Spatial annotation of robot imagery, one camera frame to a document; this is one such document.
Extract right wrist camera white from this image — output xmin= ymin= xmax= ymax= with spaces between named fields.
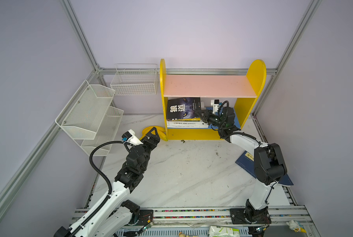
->
xmin=211 ymin=99 xmax=221 ymax=114

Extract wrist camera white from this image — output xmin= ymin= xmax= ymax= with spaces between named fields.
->
xmin=122 ymin=129 xmax=143 ymax=146
xmin=211 ymin=99 xmax=221 ymax=114

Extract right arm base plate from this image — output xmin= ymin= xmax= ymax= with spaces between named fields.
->
xmin=229 ymin=207 xmax=271 ymax=224

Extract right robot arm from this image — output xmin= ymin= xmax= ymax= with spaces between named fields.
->
xmin=195 ymin=106 xmax=287 ymax=223

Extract blue book yellow label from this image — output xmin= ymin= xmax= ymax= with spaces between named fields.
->
xmin=278 ymin=174 xmax=294 ymax=187
xmin=235 ymin=151 xmax=256 ymax=178

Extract small toy figure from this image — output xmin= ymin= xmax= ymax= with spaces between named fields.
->
xmin=286 ymin=220 xmax=307 ymax=233

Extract white Javen Mao portfolio book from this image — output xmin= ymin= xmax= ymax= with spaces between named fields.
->
xmin=167 ymin=124 xmax=209 ymax=129

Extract white Chokladfabriken book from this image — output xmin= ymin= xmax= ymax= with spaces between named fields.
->
xmin=166 ymin=120 xmax=206 ymax=125

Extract yellow paperback book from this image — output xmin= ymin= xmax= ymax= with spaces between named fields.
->
xmin=167 ymin=118 xmax=201 ymax=121

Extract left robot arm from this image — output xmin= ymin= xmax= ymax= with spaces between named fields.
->
xmin=54 ymin=127 xmax=161 ymax=237

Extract blue book yellow label near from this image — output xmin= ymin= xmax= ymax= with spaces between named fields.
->
xmin=235 ymin=151 xmax=256 ymax=178

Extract black book white characters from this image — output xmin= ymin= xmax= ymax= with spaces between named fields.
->
xmin=166 ymin=97 xmax=201 ymax=119

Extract yellow banana bunch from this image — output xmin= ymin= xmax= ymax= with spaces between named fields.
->
xmin=141 ymin=126 xmax=168 ymax=141

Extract white wire basket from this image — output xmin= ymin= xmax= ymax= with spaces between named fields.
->
xmin=110 ymin=64 xmax=159 ymax=96

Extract aluminium front rail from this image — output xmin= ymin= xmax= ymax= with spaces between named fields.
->
xmin=79 ymin=205 xmax=320 ymax=237

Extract blue book yellow label far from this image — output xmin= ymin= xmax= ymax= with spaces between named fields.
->
xmin=278 ymin=174 xmax=294 ymax=187

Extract white mesh two-tier rack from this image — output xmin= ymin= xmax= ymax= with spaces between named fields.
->
xmin=55 ymin=81 xmax=124 ymax=155

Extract yellow pink blue bookshelf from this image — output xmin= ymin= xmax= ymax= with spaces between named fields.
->
xmin=159 ymin=59 xmax=266 ymax=128

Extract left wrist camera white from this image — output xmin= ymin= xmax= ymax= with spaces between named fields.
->
xmin=122 ymin=129 xmax=143 ymax=146

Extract black corrugated cable left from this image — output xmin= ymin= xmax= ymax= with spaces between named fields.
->
xmin=60 ymin=140 xmax=127 ymax=237

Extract white green carton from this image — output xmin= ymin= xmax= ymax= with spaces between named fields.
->
xmin=209 ymin=226 xmax=240 ymax=237

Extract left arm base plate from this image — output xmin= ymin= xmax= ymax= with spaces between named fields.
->
xmin=128 ymin=209 xmax=154 ymax=226

